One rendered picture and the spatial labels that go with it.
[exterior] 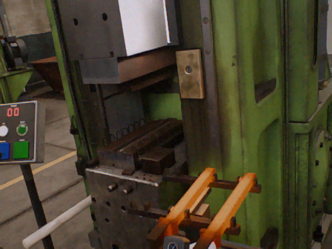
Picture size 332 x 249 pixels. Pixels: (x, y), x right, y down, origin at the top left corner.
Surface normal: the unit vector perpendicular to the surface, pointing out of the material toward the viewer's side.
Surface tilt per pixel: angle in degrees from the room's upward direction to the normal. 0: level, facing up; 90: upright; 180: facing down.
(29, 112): 60
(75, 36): 90
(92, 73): 90
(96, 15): 90
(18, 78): 90
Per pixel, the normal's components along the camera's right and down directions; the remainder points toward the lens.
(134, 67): 0.79, 0.09
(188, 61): -0.60, 0.35
